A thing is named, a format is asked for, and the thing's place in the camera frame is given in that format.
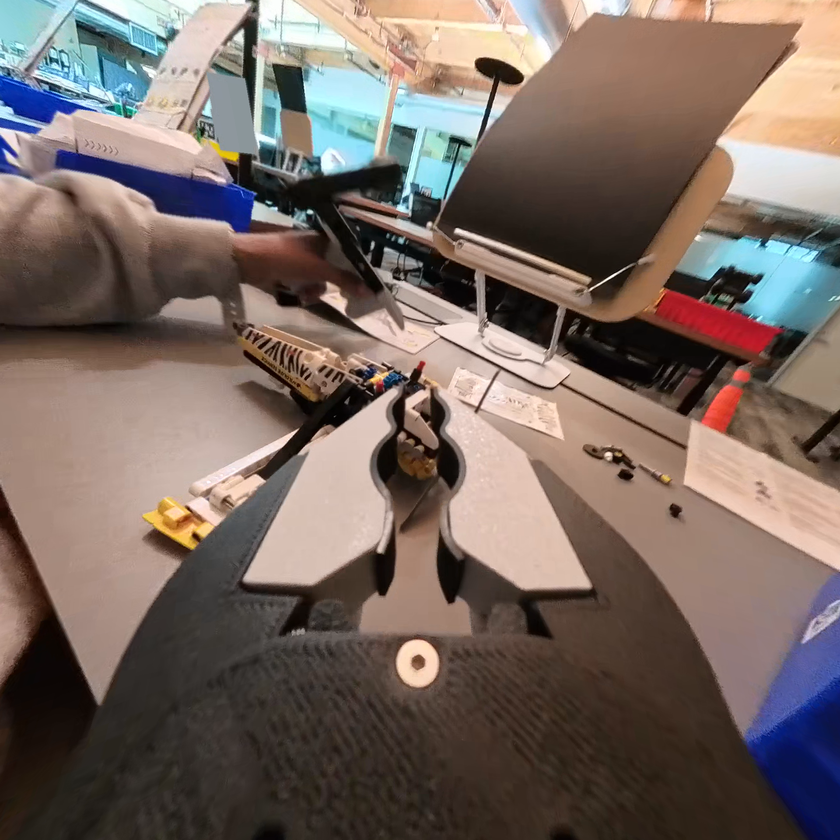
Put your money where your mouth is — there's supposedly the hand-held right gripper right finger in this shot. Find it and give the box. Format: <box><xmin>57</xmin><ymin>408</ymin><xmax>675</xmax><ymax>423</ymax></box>
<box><xmin>430</xmin><ymin>387</ymin><xmax>597</xmax><ymax>632</ymax></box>

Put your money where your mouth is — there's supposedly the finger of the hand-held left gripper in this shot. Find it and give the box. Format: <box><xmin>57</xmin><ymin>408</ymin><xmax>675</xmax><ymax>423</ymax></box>
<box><xmin>305</xmin><ymin>298</ymin><xmax>372</xmax><ymax>337</ymax></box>
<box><xmin>348</xmin><ymin>289</ymin><xmax>406</xmax><ymax>330</ymax></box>

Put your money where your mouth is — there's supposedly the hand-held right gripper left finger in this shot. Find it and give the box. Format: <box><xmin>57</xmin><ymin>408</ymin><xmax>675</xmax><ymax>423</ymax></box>
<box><xmin>240</xmin><ymin>386</ymin><xmax>406</xmax><ymax>601</ymax></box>

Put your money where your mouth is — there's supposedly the zebra striped lego helicopter model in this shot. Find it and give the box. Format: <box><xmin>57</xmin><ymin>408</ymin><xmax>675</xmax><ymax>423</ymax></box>
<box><xmin>143</xmin><ymin>322</ymin><xmax>447</xmax><ymax>551</ymax></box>

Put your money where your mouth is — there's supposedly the long yellow lego piece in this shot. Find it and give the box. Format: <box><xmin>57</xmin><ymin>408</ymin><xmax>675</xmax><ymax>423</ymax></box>
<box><xmin>143</xmin><ymin>508</ymin><xmax>215</xmax><ymax>551</ymax></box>

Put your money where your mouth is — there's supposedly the person's left forearm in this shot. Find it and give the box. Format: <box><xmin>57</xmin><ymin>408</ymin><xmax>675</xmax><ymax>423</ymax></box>
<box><xmin>0</xmin><ymin>169</ymin><xmax>245</xmax><ymax>329</ymax></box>

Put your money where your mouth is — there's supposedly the black lego connector piece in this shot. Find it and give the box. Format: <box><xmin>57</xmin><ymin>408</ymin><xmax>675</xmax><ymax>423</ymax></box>
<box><xmin>583</xmin><ymin>443</ymin><xmax>637</xmax><ymax>470</ymax></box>

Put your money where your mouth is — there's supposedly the lego sticker sheet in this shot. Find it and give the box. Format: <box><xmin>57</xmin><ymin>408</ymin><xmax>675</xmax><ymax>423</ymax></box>
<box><xmin>448</xmin><ymin>367</ymin><xmax>565</xmax><ymax>441</ymax></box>

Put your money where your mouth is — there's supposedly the person's left hand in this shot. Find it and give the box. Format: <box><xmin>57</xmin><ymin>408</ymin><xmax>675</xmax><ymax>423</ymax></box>
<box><xmin>233</xmin><ymin>226</ymin><xmax>370</xmax><ymax>296</ymax></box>

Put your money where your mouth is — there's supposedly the long wooden desk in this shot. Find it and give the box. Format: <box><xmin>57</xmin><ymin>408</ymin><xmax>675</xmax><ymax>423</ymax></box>
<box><xmin>336</xmin><ymin>197</ymin><xmax>437</xmax><ymax>266</ymax></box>

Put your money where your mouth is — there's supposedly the black metal pole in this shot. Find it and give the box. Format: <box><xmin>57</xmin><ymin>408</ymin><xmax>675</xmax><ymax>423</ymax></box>
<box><xmin>238</xmin><ymin>0</ymin><xmax>262</xmax><ymax>188</ymax></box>

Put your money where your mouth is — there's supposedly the blue plastic bin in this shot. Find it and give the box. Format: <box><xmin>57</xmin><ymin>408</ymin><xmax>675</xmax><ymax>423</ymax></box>
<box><xmin>0</xmin><ymin>73</ymin><xmax>76</xmax><ymax>126</ymax></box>
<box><xmin>56</xmin><ymin>150</ymin><xmax>256</xmax><ymax>234</ymax></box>
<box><xmin>745</xmin><ymin>576</ymin><xmax>840</xmax><ymax>840</ymax></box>

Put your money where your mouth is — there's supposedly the black round base stand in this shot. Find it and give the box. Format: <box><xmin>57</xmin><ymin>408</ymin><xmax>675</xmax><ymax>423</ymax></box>
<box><xmin>472</xmin><ymin>56</ymin><xmax>526</xmax><ymax>145</ymax></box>

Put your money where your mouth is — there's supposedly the white poster board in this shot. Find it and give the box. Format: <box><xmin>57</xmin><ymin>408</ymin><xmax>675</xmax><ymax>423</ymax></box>
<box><xmin>134</xmin><ymin>3</ymin><xmax>252</xmax><ymax>132</ymax></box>

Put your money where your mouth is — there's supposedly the white printed paper sheet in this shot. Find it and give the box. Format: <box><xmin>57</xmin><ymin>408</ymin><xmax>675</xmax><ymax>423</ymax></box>
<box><xmin>682</xmin><ymin>420</ymin><xmax>840</xmax><ymax>572</ymax></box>

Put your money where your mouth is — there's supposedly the orange traffic cone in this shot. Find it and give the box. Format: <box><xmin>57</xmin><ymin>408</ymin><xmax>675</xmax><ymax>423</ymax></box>
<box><xmin>701</xmin><ymin>366</ymin><xmax>753</xmax><ymax>434</ymax></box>

